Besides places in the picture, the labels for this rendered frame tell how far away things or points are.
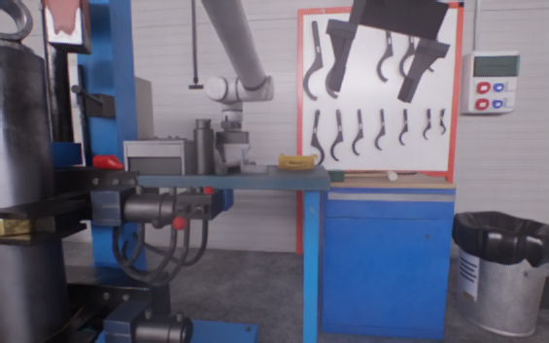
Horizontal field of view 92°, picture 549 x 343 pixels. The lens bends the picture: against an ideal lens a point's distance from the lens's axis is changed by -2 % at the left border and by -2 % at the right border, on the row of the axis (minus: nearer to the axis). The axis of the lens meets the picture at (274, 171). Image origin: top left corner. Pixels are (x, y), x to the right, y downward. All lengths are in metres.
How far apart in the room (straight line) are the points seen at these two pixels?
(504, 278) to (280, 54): 2.44
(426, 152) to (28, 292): 2.87
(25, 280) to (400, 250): 1.69
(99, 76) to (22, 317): 0.97
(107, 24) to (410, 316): 2.20
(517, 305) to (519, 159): 1.57
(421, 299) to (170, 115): 2.69
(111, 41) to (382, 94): 2.21
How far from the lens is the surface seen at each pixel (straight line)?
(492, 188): 3.32
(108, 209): 1.07
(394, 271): 1.83
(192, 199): 0.93
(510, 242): 2.06
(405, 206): 1.71
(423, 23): 0.51
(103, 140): 1.49
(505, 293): 2.22
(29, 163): 1.15
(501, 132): 3.31
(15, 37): 1.23
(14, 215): 1.02
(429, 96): 2.98
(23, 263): 1.20
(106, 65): 1.50
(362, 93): 2.81
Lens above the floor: 1.20
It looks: 7 degrees down
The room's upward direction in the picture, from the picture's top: straight up
